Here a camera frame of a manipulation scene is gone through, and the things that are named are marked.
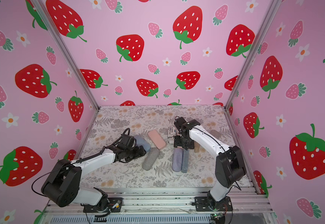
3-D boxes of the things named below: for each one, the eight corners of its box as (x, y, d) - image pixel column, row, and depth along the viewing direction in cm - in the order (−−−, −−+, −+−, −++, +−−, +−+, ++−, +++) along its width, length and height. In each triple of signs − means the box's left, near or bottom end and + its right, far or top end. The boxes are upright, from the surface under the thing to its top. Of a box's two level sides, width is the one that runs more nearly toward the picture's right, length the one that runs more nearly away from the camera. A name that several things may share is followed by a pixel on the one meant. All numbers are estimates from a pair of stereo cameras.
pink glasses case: (159, 150, 97) (159, 149, 95) (146, 133, 107) (146, 131, 105) (167, 146, 99) (167, 144, 98) (154, 129, 109) (154, 127, 107)
